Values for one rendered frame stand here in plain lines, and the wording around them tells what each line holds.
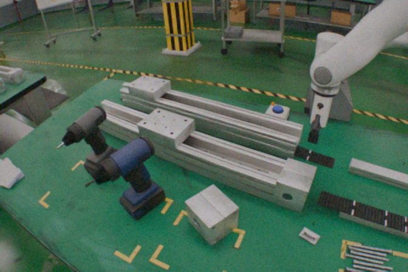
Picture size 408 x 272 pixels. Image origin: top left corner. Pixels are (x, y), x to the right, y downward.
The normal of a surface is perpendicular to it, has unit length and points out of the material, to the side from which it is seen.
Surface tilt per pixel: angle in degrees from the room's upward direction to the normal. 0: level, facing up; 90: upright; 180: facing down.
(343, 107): 90
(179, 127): 0
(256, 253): 0
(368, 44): 61
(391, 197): 0
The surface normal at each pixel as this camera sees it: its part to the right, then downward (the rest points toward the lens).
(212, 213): -0.07, -0.81
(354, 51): -0.22, 0.20
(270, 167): -0.52, 0.52
